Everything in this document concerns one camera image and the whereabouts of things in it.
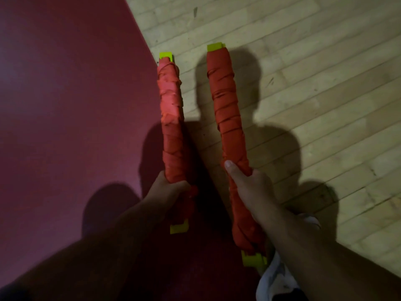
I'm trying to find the person's left hand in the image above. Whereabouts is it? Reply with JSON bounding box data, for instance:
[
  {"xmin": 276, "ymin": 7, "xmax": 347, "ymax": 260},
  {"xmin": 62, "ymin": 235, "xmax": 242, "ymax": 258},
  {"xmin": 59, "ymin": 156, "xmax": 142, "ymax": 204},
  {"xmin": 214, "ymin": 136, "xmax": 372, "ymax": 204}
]
[{"xmin": 145, "ymin": 171, "xmax": 192, "ymax": 214}]

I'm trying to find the person's right hand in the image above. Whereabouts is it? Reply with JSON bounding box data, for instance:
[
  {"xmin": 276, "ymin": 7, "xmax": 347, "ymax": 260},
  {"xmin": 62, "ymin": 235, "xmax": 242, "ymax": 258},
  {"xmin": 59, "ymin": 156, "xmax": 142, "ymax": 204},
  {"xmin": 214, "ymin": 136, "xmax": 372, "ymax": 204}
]
[{"xmin": 224, "ymin": 160, "xmax": 279, "ymax": 217}]

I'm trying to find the person's left forearm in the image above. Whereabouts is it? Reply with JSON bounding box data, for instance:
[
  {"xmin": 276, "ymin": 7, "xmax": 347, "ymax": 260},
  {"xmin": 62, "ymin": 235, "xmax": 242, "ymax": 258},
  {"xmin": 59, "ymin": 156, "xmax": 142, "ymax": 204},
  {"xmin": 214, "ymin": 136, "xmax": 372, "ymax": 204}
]
[{"xmin": 0, "ymin": 197, "xmax": 167, "ymax": 301}]

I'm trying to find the person's right forearm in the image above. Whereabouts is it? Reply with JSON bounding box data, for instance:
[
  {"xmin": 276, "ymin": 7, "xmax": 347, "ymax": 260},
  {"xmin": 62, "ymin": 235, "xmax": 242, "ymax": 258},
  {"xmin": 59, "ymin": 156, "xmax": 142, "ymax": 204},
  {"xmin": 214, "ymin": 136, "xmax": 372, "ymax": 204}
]
[{"xmin": 255, "ymin": 202, "xmax": 401, "ymax": 301}]

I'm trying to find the white left shoe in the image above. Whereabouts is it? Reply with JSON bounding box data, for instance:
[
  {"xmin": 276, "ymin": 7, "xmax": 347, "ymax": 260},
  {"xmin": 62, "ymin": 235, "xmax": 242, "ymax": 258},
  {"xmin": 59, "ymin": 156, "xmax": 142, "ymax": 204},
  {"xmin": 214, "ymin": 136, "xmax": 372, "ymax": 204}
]
[{"xmin": 256, "ymin": 252, "xmax": 300, "ymax": 301}]

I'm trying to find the black left trouser leg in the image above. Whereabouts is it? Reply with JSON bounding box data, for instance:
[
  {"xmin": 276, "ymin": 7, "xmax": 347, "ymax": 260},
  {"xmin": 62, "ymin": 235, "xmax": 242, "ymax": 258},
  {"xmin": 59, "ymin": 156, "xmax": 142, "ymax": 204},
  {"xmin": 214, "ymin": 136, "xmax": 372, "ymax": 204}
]
[{"xmin": 272, "ymin": 288, "xmax": 309, "ymax": 301}]

